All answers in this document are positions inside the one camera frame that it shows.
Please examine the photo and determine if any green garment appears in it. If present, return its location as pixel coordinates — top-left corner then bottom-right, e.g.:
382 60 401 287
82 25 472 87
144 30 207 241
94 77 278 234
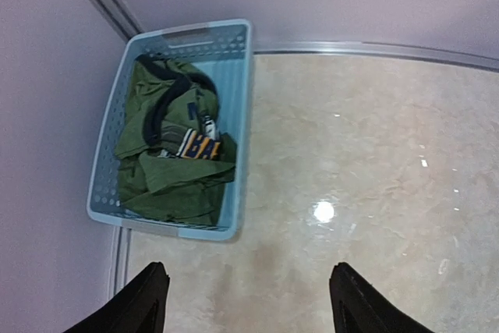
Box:
115 55 237 225

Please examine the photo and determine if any light blue plastic basket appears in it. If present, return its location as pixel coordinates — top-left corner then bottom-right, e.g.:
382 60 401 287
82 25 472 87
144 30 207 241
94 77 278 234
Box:
87 19 253 241

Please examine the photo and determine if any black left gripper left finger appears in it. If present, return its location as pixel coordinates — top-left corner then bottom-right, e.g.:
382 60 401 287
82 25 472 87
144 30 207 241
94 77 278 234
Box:
67 262 170 333

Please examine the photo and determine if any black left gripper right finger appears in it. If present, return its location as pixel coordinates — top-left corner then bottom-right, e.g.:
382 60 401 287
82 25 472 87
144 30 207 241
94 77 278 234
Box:
329 262 431 333

